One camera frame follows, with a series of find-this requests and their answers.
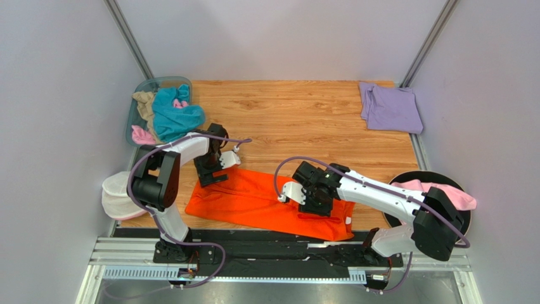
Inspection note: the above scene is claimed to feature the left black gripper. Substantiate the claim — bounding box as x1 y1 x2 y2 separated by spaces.
193 150 228 187

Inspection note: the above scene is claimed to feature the orange t shirt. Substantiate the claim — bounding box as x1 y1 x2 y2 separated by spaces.
185 167 354 241

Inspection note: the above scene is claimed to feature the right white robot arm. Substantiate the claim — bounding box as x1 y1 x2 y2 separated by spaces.
280 161 465 262

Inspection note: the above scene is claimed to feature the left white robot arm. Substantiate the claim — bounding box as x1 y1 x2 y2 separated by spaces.
128 123 229 263

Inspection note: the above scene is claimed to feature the teal t shirt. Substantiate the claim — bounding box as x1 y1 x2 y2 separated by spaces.
152 84 206 143

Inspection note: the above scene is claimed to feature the pink garment in basket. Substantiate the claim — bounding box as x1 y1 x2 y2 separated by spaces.
131 98 190 146

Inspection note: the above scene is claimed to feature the beige t shirt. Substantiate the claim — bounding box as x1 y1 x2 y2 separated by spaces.
132 91 164 144

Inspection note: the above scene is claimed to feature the white mesh bag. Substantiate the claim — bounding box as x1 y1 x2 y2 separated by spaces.
101 171 146 221

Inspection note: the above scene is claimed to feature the grey plastic laundry basket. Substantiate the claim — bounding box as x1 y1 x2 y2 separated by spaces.
125 76 193 148

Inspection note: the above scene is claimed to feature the folded lavender t shirt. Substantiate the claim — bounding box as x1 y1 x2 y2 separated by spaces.
359 82 423 134

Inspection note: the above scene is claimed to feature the round black tray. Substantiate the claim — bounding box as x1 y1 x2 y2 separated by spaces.
389 170 473 235

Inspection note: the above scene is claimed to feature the pink t shirt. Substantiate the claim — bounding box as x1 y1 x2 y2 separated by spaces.
390 179 477 211

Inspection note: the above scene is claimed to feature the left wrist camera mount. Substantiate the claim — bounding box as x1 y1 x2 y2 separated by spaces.
219 146 241 169

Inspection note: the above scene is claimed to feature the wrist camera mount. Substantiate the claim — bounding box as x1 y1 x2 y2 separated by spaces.
219 146 241 169
278 182 306 205

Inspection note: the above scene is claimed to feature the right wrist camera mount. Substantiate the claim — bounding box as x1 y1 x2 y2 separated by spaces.
278 182 306 205

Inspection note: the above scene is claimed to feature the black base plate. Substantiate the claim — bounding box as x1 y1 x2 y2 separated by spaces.
112 228 404 279

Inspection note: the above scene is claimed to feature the aluminium frame rail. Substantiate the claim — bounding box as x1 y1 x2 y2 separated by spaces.
88 237 482 303

